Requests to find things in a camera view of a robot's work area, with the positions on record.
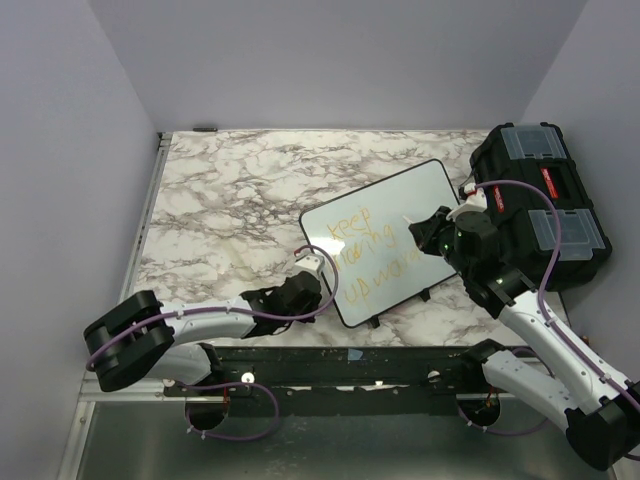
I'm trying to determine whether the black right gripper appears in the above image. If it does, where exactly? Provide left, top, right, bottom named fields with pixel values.
left=411, top=205, right=474, bottom=278

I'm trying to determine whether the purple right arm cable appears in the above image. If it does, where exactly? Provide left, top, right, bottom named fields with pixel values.
left=457, top=180, right=640, bottom=464

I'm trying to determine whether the aluminium frame profile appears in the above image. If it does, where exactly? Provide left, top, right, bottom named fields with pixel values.
left=57, top=132, right=174, bottom=479

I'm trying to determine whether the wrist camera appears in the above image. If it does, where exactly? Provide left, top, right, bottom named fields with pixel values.
left=446, top=182, right=487, bottom=221
left=292, top=253, right=325, bottom=278

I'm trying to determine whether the blue tape piece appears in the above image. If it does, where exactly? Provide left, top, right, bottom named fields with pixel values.
left=347, top=348, right=364, bottom=362

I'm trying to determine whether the white whiteboard with black frame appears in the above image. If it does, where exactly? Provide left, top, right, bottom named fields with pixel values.
left=299, top=159, right=458, bottom=328

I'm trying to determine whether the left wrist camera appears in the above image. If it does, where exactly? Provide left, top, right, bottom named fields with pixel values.
left=292, top=253, right=325, bottom=278

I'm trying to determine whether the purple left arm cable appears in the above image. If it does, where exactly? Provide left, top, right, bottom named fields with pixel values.
left=84, top=247, right=344, bottom=442

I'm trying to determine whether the black plastic toolbox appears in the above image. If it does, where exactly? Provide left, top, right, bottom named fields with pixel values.
left=470, top=122, right=612, bottom=292

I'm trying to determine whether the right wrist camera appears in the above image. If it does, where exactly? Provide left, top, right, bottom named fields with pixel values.
left=446, top=182, right=487, bottom=221

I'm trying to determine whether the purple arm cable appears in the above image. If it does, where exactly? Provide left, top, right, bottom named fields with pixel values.
left=457, top=180, right=640, bottom=464
left=84, top=247, right=344, bottom=442

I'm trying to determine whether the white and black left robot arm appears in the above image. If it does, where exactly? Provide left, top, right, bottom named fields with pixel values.
left=83, top=272, right=327, bottom=395

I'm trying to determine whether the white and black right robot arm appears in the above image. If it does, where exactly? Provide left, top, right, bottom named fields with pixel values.
left=409, top=207, right=639, bottom=471

